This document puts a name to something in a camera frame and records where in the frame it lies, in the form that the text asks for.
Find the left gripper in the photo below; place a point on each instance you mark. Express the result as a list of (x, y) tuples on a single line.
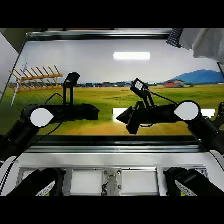
[(88, 112)]

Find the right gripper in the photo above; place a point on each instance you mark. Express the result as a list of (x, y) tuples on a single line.
[(141, 112)]

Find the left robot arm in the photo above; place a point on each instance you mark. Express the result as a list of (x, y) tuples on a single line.
[(20, 133)]

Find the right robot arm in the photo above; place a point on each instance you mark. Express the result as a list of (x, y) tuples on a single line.
[(204, 128)]

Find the checked shirt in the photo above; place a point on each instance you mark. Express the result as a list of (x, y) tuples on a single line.
[(174, 36)]

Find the grey garment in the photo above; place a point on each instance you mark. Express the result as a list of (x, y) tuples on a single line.
[(206, 41)]

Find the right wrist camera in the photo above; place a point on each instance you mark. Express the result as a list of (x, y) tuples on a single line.
[(138, 86)]

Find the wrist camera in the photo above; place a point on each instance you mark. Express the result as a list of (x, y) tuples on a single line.
[(71, 79), (138, 86)]

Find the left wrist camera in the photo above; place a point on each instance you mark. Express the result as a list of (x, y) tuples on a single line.
[(71, 79)]

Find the silver frame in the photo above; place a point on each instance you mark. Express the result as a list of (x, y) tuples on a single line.
[(111, 181)]

